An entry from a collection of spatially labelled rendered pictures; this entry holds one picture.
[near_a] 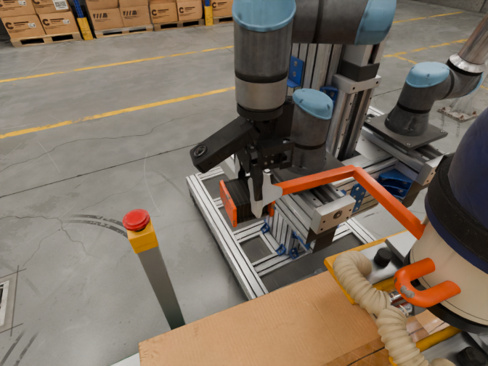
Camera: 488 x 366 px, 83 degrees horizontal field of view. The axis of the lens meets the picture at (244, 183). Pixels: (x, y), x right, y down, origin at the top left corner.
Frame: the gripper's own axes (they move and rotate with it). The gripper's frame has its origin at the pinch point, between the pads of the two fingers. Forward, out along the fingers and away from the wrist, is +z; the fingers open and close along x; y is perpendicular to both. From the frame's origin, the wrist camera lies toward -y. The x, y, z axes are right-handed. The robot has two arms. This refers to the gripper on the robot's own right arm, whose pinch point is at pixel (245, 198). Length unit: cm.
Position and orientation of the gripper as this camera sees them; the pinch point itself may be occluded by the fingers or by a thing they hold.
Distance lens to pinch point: 54.8
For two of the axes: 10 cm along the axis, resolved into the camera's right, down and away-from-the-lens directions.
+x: -3.5, -6.2, 7.0
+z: 0.0, 7.5, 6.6
